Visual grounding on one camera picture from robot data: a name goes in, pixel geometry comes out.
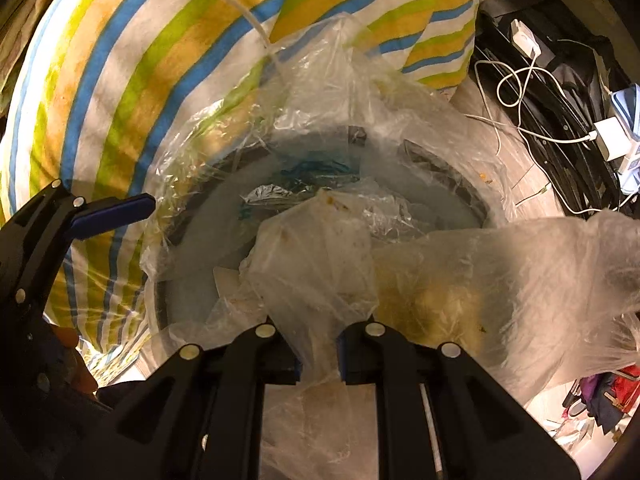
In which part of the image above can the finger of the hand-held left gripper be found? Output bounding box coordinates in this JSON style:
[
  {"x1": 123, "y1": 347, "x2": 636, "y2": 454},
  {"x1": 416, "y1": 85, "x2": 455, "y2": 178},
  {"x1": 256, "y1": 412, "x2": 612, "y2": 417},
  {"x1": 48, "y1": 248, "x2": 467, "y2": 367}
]
[{"x1": 0, "y1": 180, "x2": 156, "y2": 328}]

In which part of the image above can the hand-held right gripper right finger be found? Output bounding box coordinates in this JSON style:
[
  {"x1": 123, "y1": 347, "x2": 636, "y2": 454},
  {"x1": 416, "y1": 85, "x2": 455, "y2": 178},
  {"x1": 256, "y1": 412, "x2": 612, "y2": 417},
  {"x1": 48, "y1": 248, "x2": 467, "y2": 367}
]
[{"x1": 337, "y1": 321, "x2": 583, "y2": 480}]

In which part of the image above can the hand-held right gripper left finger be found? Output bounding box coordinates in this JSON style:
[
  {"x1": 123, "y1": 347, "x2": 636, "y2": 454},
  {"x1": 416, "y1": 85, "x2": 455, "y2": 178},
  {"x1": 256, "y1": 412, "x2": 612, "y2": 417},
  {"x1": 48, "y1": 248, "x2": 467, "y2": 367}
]
[{"x1": 75, "y1": 324, "x2": 303, "y2": 480}]

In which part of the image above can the clear snack-filled plastic bag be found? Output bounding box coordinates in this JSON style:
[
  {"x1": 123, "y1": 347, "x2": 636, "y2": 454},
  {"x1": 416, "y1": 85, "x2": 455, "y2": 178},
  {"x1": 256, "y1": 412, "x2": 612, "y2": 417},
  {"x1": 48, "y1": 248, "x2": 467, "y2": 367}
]
[{"x1": 240, "y1": 187, "x2": 640, "y2": 480}]

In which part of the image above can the round trash bin with liner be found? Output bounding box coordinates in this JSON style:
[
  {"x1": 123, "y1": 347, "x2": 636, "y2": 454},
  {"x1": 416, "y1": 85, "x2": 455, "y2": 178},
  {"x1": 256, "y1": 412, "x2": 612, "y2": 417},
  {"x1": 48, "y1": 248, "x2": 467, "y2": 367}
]
[{"x1": 140, "y1": 12, "x2": 518, "y2": 356}]

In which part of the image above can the person's left hand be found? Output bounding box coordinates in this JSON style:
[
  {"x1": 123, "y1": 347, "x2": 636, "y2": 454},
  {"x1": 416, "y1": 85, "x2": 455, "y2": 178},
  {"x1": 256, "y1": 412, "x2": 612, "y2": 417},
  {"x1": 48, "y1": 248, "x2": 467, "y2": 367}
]
[{"x1": 55, "y1": 327, "x2": 99, "y2": 396}]

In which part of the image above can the striped blanket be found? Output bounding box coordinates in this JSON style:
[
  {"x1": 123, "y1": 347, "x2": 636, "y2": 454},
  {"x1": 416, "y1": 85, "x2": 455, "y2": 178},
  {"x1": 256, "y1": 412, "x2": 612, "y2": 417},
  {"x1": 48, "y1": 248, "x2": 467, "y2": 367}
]
[{"x1": 0, "y1": 0, "x2": 488, "y2": 378}]

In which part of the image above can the red bag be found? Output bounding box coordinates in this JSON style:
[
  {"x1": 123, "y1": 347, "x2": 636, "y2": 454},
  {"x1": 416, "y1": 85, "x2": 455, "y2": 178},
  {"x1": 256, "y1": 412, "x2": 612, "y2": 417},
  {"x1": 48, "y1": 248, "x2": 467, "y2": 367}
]
[{"x1": 610, "y1": 366, "x2": 640, "y2": 414}]

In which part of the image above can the large white charger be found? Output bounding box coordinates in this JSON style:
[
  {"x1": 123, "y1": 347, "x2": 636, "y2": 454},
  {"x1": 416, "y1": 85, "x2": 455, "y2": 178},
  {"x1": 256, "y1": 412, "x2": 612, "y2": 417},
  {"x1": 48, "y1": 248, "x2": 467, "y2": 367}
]
[{"x1": 594, "y1": 119, "x2": 634, "y2": 162}]

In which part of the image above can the blue fabric pouch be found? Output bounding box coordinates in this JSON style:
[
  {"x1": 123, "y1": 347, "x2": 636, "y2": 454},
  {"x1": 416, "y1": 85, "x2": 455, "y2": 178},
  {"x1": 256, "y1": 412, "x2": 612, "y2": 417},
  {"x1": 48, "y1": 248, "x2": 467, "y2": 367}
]
[{"x1": 607, "y1": 87, "x2": 640, "y2": 196}]

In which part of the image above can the small white charger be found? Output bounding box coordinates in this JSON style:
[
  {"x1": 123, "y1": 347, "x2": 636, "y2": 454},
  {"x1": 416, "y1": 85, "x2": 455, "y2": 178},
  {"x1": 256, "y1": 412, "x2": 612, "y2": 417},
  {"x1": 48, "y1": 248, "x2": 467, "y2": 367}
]
[{"x1": 510, "y1": 19, "x2": 542, "y2": 60}]

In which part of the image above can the white cord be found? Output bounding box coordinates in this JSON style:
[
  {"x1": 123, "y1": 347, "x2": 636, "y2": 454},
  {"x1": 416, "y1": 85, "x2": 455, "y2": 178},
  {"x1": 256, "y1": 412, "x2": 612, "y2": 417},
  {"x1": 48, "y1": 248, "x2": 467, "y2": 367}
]
[{"x1": 167, "y1": 0, "x2": 284, "y2": 69}]

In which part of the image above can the long white charger cable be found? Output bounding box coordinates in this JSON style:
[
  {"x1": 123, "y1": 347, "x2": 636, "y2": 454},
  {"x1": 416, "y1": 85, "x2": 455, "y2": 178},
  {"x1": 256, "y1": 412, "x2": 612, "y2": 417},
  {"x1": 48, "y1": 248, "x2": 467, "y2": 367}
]
[{"x1": 462, "y1": 110, "x2": 601, "y2": 147}]

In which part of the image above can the looped white charger cable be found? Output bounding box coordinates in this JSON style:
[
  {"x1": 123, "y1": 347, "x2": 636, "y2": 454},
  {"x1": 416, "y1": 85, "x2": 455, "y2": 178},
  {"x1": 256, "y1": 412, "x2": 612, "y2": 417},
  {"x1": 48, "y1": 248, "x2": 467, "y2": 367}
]
[{"x1": 472, "y1": 52, "x2": 551, "y2": 127}]

